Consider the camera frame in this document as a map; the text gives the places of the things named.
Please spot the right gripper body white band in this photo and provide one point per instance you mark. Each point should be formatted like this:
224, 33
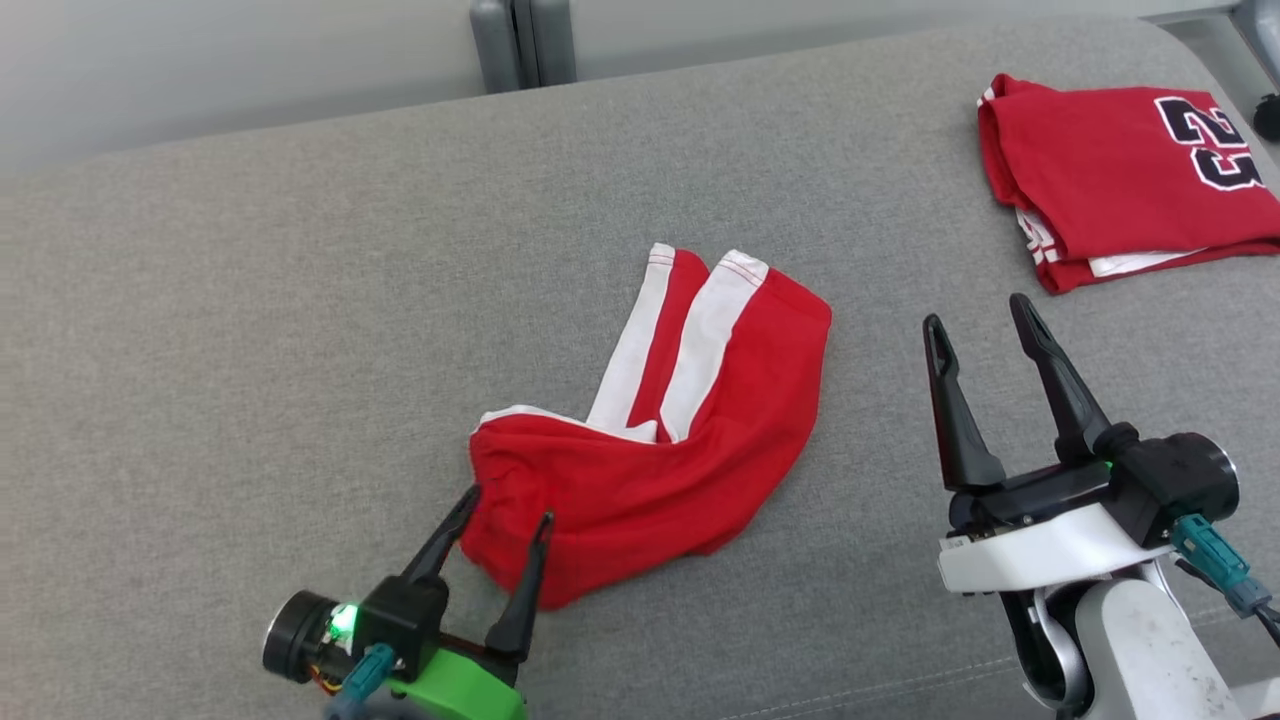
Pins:
1040, 555

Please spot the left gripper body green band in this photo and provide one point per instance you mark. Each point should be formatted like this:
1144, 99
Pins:
465, 690

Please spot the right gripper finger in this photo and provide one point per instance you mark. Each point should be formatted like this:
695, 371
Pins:
960, 430
1070, 410

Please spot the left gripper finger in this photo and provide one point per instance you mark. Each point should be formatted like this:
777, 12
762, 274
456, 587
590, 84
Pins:
440, 550
522, 610

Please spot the red shorts with white stripes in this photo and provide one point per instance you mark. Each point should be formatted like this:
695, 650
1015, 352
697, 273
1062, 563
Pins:
650, 500

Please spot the red basketball jersey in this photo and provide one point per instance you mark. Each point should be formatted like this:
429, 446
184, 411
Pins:
1090, 170

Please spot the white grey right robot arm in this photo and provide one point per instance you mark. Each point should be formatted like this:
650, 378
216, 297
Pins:
1140, 650

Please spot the grey fabric sofa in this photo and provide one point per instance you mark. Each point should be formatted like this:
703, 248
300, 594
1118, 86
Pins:
300, 300

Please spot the black caster wheel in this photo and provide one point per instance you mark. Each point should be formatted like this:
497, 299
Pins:
1270, 118

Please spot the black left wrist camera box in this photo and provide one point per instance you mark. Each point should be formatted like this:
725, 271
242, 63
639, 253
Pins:
405, 620

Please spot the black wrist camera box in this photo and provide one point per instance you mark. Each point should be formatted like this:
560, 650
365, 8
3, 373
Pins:
405, 620
1145, 485

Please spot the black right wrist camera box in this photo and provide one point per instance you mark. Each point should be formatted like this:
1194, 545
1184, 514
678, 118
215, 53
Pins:
1145, 485

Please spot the grey metal partition post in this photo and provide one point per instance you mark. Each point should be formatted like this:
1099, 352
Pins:
495, 45
552, 40

